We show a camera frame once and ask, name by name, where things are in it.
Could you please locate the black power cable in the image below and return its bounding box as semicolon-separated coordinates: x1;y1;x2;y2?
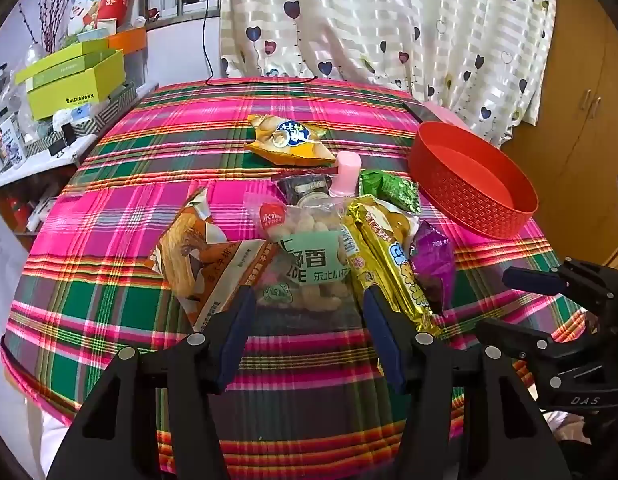
200;0;318;87

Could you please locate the red round plastic basket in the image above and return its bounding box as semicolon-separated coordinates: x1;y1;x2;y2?
408;122;539;240

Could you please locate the yellow chip snack bag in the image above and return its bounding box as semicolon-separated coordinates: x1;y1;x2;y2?
246;115;335;167

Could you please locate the black smartphone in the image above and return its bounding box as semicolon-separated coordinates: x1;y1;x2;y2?
402;103;438;124

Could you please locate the pink plastic stool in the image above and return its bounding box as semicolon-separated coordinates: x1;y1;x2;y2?
423;101;470;131

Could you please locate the orange storage box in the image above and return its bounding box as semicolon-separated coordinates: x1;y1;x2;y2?
107;27;147;55

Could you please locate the clear peanut snack bag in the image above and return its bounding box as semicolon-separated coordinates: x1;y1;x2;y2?
246;193;359;334

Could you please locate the gold rice bar packet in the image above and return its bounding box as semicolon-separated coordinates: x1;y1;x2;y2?
341;195;441;337

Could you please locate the pink jelly cup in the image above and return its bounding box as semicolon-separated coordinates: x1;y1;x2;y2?
329;151;362;197

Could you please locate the white side shelf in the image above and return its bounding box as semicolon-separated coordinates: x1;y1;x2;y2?
0;81;161;252

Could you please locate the orange white snack bag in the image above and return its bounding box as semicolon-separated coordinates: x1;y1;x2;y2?
145;188;277;332

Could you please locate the wooden wardrobe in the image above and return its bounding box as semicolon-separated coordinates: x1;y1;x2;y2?
503;0;618;264

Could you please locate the lime green box stack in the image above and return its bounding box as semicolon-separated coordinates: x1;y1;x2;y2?
15;39;126;120

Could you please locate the heart pattern white curtain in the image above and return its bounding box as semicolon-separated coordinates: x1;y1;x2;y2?
220;0;556;145

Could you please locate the dark plum snack packet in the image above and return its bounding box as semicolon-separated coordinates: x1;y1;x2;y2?
272;172;332;206

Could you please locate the purple snack packet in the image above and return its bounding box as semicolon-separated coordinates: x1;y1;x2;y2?
409;220;455;314

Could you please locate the green pea snack bag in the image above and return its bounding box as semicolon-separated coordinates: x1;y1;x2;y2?
358;169;421;214

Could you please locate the black patterned tray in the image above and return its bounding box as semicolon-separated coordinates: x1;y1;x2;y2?
24;81;138;157

